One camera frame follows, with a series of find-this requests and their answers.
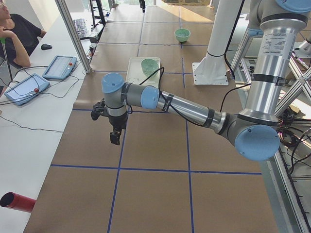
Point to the cream bear tray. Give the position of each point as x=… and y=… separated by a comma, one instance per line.
x=135, y=74

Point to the far blue teach pendant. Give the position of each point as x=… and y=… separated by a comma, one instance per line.
x=60, y=67

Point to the black computer mouse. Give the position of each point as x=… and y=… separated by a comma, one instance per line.
x=46, y=46

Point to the white pedestal column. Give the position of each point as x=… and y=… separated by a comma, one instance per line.
x=211, y=70

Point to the green bowl on tray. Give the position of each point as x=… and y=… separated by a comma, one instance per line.
x=150, y=73

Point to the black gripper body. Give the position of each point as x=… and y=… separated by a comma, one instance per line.
x=117, y=121
x=143, y=5

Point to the near blue teach pendant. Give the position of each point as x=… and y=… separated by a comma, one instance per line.
x=27, y=89

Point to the green bowl with ice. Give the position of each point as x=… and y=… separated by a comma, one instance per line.
x=182, y=35

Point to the red cylinder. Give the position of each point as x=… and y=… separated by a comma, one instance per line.
x=17, y=202

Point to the aluminium frame post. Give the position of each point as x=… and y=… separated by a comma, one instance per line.
x=65, y=14

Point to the black keyboard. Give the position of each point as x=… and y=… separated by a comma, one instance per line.
x=81, y=28

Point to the blue teach pendant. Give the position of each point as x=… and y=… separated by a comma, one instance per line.
x=60, y=67
x=27, y=89

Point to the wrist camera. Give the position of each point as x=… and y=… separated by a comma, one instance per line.
x=98, y=110

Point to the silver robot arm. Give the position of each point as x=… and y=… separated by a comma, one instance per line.
x=252, y=131

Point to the seated person black shirt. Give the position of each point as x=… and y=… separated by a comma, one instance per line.
x=21, y=37

